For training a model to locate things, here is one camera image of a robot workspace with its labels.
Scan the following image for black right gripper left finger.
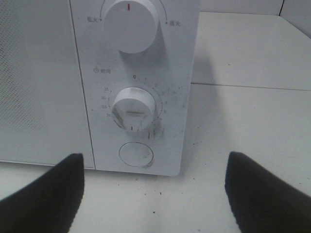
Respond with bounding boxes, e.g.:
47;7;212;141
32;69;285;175
0;153;85;233

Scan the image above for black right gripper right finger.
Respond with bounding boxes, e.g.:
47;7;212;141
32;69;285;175
225;151;311;233

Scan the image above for round white door button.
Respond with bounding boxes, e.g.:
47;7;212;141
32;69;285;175
119;142;154;167

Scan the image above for white microwave knob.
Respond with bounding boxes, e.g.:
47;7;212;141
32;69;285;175
104;0;159;53
111;87;156;133

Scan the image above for white microwave oven body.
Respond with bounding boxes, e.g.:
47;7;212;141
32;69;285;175
70;0;200;176

